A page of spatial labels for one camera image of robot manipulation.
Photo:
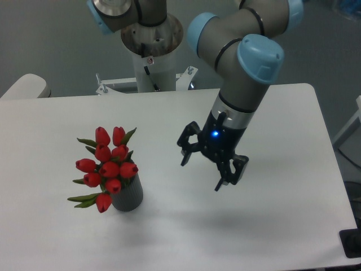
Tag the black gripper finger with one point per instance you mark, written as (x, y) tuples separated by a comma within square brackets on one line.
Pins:
[(192, 129), (231, 170)]

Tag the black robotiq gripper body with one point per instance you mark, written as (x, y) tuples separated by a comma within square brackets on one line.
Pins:
[(218, 142)]

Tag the red tulip bouquet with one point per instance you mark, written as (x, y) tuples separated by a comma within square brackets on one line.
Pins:
[(109, 152)]

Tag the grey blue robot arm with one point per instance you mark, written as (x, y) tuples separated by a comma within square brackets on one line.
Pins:
[(240, 48)]

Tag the dark grey ribbed vase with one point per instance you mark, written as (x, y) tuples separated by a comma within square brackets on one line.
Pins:
[(130, 195)]

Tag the white furniture at right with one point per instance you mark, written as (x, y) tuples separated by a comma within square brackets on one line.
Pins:
[(346, 131)]

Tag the black device at table edge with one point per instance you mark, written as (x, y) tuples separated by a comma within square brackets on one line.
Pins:
[(350, 239)]

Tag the white chair backrest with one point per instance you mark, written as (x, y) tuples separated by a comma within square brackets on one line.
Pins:
[(29, 86)]

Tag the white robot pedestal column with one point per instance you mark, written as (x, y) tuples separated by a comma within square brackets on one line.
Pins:
[(153, 48)]

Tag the white pedestal base frame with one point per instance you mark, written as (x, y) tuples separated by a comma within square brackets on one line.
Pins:
[(183, 82)]

